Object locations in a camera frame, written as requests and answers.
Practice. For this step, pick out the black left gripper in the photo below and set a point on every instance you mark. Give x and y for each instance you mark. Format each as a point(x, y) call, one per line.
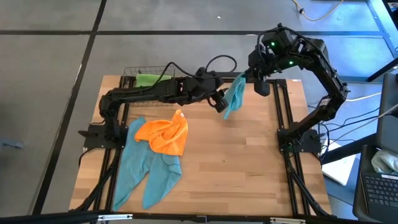
point(202, 90)

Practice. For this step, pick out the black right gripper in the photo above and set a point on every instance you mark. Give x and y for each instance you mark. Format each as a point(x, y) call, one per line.
point(261, 65)

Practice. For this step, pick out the teal microfiber towel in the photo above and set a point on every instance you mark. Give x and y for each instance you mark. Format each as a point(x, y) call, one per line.
point(236, 96)

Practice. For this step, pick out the orange microfiber towel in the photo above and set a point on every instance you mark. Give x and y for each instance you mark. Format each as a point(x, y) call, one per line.
point(164, 137)

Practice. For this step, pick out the green microfiber towel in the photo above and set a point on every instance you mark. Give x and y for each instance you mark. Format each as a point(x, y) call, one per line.
point(149, 80)

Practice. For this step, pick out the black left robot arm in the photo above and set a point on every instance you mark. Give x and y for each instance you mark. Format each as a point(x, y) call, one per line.
point(140, 93)

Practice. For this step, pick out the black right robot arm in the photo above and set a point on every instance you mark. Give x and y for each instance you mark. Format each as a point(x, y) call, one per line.
point(326, 74)

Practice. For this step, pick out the light blue microfiber towel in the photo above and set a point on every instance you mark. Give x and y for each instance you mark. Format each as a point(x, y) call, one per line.
point(133, 174)

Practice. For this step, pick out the black bar with sensor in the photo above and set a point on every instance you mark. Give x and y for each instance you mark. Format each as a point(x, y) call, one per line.
point(231, 75)

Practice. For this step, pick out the blue-grey floor bar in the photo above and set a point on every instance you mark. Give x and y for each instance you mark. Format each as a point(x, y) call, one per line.
point(363, 79)

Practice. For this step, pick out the black desk edge bar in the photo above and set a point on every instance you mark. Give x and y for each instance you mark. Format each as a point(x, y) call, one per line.
point(348, 149)

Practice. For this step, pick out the black desk leg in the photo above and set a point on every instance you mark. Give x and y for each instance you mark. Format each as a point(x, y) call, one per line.
point(382, 70)

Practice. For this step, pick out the white board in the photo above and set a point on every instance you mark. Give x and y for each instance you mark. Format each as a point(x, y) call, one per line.
point(340, 171)

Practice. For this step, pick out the grey monitor back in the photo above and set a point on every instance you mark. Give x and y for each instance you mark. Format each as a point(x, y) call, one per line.
point(388, 124)

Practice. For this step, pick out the crumpled pale cloth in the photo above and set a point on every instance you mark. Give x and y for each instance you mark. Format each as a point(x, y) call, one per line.
point(385, 161)

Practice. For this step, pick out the black laptop keyboard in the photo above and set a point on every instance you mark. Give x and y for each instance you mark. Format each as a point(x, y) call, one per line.
point(379, 193)

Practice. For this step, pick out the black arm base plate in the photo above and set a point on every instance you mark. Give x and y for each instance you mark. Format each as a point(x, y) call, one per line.
point(311, 144)
point(93, 141)

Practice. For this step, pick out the silver bracket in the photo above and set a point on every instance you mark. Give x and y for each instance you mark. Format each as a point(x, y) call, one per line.
point(287, 221)
point(115, 217)

